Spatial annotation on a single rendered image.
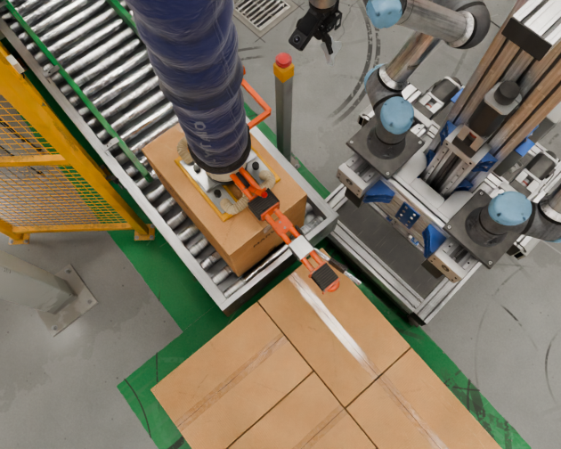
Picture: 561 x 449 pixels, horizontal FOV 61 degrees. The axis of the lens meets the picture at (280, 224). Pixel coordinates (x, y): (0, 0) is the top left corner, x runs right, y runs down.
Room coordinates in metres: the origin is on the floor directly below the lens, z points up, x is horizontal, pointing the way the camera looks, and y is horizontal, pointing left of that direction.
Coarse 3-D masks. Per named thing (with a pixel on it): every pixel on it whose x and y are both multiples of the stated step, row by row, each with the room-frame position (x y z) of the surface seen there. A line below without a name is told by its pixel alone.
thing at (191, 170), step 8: (176, 160) 0.87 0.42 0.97; (184, 168) 0.83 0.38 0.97; (192, 168) 0.83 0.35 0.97; (200, 168) 0.83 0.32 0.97; (192, 176) 0.79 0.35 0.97; (200, 192) 0.73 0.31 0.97; (208, 192) 0.72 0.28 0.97; (216, 192) 0.71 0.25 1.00; (224, 192) 0.72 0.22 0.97; (208, 200) 0.69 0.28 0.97; (216, 200) 0.69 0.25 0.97; (232, 200) 0.69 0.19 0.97; (216, 208) 0.66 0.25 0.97; (224, 216) 0.62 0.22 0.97
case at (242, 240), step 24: (168, 144) 0.96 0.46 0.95; (168, 168) 0.84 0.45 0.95; (192, 192) 0.74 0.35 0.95; (240, 192) 0.73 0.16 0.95; (288, 192) 0.72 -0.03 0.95; (192, 216) 0.70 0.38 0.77; (216, 216) 0.63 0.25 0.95; (240, 216) 0.63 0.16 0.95; (288, 216) 0.65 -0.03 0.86; (216, 240) 0.53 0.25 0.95; (240, 240) 0.53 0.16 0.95; (264, 240) 0.57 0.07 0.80; (240, 264) 0.49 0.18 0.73
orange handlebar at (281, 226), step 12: (252, 96) 1.09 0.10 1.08; (264, 108) 1.03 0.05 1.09; (252, 120) 0.97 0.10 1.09; (240, 168) 0.77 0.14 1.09; (252, 180) 0.72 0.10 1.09; (264, 216) 0.58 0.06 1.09; (276, 228) 0.53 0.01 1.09; (288, 228) 0.53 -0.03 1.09; (288, 240) 0.48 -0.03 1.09; (312, 252) 0.44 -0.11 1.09; (336, 288) 0.31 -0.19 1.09
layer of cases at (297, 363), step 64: (256, 320) 0.27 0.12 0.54; (320, 320) 0.26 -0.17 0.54; (384, 320) 0.25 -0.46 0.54; (192, 384) 0.00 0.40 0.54; (256, 384) 0.00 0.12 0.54; (320, 384) -0.01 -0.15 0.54; (384, 384) -0.02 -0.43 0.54; (192, 448) -0.25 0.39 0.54; (256, 448) -0.26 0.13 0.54; (320, 448) -0.27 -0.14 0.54; (384, 448) -0.27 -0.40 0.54; (448, 448) -0.28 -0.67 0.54
